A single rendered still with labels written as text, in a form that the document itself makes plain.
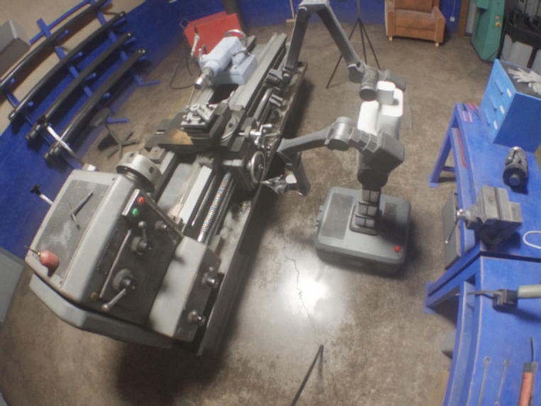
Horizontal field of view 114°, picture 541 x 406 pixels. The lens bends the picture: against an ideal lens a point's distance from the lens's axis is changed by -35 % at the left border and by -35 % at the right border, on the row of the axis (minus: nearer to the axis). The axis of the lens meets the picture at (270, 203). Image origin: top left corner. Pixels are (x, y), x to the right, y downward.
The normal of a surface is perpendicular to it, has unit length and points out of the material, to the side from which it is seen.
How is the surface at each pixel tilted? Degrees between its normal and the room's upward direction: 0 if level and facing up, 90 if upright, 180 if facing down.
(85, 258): 45
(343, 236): 0
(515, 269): 0
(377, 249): 0
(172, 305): 32
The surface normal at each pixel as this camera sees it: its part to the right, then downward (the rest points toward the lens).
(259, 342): -0.22, -0.53
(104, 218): 0.51, -0.28
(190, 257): 0.32, -0.37
